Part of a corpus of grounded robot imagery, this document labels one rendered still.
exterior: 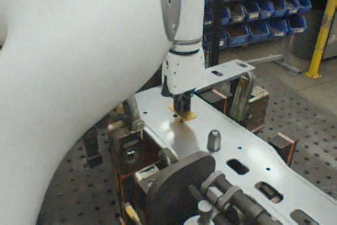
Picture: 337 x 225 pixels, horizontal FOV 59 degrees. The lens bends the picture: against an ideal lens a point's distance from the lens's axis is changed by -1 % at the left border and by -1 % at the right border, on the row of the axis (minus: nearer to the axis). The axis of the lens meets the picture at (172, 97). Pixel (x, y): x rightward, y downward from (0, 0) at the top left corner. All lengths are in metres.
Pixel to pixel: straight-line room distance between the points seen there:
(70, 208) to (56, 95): 0.87
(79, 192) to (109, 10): 0.93
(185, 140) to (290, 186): 0.25
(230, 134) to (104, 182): 0.50
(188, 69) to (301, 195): 0.35
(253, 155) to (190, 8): 0.35
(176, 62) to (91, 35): 0.52
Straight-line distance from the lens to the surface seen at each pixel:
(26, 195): 0.21
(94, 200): 1.03
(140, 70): 0.19
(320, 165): 1.22
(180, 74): 0.68
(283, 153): 0.80
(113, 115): 0.66
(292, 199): 0.65
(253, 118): 0.87
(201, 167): 0.43
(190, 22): 0.64
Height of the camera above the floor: 1.47
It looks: 31 degrees down
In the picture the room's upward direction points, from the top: straight up
